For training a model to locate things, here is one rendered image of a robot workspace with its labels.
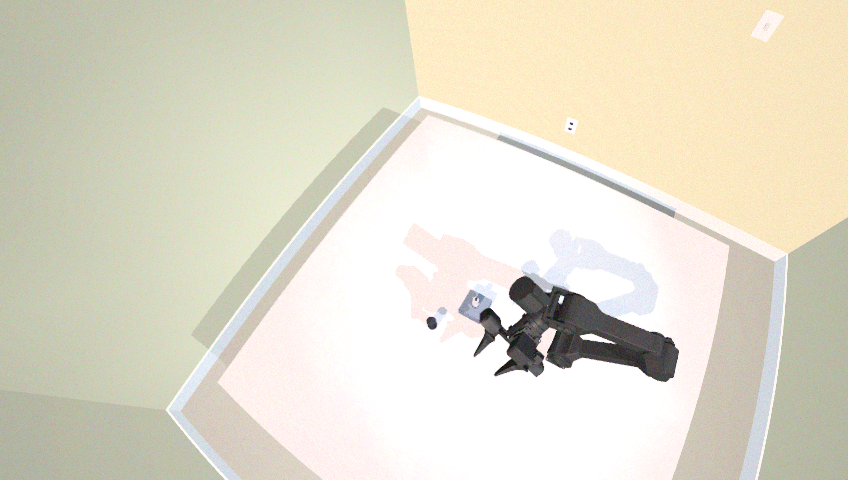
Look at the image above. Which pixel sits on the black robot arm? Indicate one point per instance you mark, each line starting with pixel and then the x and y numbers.
pixel 651 352

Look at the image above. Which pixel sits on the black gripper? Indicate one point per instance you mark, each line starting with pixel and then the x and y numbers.
pixel 492 324

